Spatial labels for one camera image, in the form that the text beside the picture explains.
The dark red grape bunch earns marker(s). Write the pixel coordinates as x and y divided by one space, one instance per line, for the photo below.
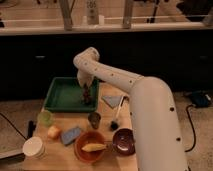
86 95

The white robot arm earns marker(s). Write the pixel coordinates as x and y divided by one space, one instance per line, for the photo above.
156 129

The green plastic tray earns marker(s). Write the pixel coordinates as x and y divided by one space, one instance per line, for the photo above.
66 95

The grey folded cloth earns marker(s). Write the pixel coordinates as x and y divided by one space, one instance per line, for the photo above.
111 101

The small metal cup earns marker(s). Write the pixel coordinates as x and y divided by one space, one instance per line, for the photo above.
94 119

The wooden table board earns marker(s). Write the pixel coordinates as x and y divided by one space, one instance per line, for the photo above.
62 158

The orange bowl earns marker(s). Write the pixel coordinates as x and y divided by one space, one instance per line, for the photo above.
85 138

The dark purple bowl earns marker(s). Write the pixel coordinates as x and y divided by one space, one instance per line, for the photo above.
123 142

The blue sponge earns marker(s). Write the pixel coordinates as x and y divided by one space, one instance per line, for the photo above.
69 136

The green plastic cup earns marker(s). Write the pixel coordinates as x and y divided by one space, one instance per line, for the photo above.
45 118

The yellow apple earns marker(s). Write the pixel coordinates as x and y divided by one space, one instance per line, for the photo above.
53 132

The black tool at table edge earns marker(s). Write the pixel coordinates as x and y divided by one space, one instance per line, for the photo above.
31 128

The white paper cup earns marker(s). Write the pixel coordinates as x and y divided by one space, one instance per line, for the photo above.
34 147

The white handled dish brush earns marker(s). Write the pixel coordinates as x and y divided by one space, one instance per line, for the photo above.
114 123

